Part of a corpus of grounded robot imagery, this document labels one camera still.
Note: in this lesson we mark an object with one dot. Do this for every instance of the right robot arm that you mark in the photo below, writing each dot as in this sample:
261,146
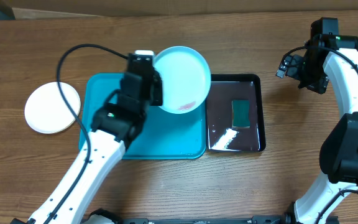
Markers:
334,58

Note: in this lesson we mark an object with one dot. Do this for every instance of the cardboard backdrop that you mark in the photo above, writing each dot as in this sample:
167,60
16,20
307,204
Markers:
180,7

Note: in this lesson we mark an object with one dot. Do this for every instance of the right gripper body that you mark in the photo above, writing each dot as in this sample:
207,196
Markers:
298,70

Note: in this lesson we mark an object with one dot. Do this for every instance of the teal plastic tray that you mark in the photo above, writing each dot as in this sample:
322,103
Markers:
164,136

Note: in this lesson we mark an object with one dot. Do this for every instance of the pink white plate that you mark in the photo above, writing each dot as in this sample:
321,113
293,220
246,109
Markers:
45,110

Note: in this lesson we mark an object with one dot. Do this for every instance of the black water tray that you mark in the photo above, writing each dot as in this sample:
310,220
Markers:
221,136

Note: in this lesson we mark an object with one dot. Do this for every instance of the light blue plate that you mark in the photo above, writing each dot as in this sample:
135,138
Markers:
186,79

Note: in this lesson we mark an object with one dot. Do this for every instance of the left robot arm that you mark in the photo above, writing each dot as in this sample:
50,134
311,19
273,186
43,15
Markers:
114,127

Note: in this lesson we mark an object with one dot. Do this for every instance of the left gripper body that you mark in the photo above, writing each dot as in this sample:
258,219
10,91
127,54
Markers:
157,95

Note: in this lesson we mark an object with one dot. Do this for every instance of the green scrubbing sponge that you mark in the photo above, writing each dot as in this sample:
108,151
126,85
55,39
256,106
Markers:
240,114

